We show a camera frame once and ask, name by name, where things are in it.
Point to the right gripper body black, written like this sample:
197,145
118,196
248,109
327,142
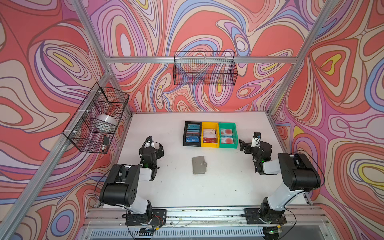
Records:
254,151

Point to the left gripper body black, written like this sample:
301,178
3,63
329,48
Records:
156,155

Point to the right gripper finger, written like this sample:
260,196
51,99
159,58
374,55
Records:
248,150
243,145

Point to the grey card holder wallet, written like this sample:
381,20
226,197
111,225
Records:
199,165

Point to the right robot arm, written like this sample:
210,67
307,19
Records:
298,174

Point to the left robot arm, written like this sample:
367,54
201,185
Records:
122,183

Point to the red white cards in green bin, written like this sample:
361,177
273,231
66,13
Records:
227,136

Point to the red cards in yellow bin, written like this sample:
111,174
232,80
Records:
209,136

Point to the blue cards in black bin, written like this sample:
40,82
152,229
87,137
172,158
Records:
193,133

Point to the green plastic bin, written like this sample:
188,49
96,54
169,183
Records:
236,138

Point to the yellow plastic bin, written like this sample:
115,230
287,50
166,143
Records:
210,125

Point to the small black device in basket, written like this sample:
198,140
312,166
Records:
106,140

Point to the black plastic bin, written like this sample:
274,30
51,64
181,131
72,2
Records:
184,134

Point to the silver tape roll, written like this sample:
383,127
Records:
107,119

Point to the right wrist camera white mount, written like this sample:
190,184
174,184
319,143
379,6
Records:
256,140

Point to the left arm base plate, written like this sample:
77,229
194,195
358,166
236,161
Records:
156,217

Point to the left black wire basket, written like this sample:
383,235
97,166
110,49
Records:
84,131

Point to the black wire basket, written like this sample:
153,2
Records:
205,68
84,131

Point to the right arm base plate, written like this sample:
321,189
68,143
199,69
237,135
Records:
255,216

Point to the aluminium front rail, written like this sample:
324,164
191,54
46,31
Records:
211,223

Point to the rear black wire basket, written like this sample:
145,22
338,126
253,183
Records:
205,68

